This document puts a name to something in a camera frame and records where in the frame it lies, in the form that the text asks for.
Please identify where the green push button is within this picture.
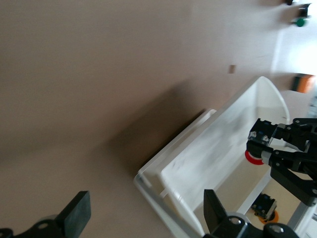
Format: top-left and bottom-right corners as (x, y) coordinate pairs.
(289, 2), (313, 28)

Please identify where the orange box with black base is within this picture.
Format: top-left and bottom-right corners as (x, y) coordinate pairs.
(293, 73), (317, 94)

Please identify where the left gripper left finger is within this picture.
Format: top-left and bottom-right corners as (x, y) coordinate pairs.
(0, 190), (92, 238)

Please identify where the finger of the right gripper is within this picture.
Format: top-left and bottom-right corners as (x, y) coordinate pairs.
(270, 118), (317, 152)
(261, 148), (317, 207)

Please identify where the red push button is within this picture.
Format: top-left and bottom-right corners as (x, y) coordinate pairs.
(244, 118), (279, 166)

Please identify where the white plastic drawer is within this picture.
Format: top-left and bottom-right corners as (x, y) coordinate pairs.
(159, 76), (308, 238)

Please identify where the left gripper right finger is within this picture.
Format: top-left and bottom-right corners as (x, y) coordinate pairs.
(203, 189), (298, 238)

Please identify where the orange push button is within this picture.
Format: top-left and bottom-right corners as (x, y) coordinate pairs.
(251, 192), (280, 225)

